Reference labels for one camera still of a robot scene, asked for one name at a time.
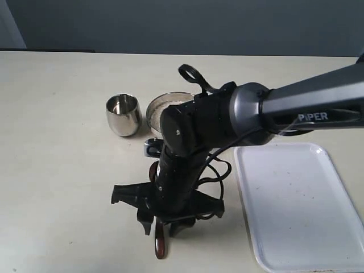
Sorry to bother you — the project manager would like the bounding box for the steel bowl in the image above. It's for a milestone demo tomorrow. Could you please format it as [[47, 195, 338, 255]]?
[[146, 92, 194, 139]]

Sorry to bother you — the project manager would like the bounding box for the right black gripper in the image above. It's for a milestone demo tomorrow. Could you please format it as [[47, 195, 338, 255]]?
[[111, 147, 225, 236]]

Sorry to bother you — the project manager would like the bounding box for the black cable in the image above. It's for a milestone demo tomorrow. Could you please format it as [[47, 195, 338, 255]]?
[[164, 125, 268, 222]]

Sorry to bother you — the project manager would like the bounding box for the white rice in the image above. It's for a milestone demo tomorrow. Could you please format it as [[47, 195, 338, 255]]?
[[148, 100, 190, 135]]

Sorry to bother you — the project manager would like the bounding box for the steel cup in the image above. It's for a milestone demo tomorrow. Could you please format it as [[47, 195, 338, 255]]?
[[106, 94, 142, 137]]

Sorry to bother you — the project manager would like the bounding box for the dark red wooden spoon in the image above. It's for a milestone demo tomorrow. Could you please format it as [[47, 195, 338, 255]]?
[[149, 161, 166, 259]]

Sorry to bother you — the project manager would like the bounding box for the white plastic tray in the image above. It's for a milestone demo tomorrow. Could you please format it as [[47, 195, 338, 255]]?
[[234, 143, 363, 272]]

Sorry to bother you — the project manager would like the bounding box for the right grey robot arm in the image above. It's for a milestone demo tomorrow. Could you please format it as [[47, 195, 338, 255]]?
[[111, 58, 363, 234]]

